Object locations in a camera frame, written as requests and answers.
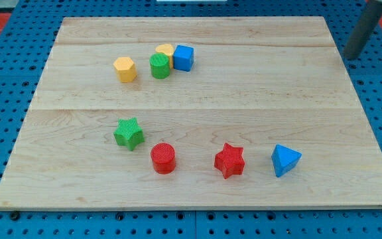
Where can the blue triangle block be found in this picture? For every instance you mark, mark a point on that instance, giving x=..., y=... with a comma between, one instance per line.
x=284, y=159

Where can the red cylinder block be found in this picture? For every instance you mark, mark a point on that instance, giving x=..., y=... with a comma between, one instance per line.
x=163, y=158

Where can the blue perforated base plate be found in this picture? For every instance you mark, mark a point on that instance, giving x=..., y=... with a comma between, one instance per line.
x=26, y=38

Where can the green star block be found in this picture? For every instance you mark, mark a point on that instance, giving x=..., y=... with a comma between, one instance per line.
x=128, y=133

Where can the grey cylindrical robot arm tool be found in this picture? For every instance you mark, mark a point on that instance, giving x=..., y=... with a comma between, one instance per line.
x=363, y=29

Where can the yellow hexagon block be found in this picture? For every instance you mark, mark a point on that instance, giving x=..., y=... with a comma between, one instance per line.
x=125, y=69

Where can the yellow heart block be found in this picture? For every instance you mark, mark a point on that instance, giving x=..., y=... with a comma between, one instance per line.
x=168, y=50

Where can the green cylinder block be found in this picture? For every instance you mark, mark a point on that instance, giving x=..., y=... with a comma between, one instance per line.
x=160, y=67

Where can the red star block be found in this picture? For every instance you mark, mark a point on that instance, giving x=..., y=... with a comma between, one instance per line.
x=230, y=161

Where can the blue cube block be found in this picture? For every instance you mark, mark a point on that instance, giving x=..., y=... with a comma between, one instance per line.
x=183, y=58

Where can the light wooden board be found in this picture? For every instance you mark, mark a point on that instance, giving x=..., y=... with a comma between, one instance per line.
x=255, y=82

